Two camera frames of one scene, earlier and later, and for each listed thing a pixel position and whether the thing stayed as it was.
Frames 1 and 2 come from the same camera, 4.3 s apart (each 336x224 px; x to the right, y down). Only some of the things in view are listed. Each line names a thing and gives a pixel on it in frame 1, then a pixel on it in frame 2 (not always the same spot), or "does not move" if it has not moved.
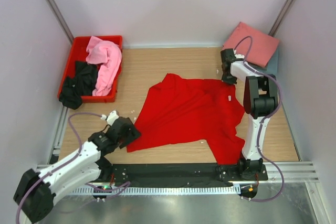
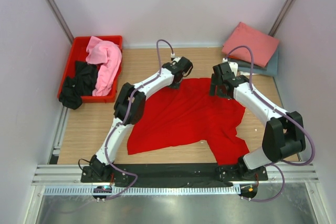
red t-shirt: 180,110 does not move
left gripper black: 133,134 to 176,86
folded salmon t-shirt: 262,46 does not move
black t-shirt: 83,84 does not move
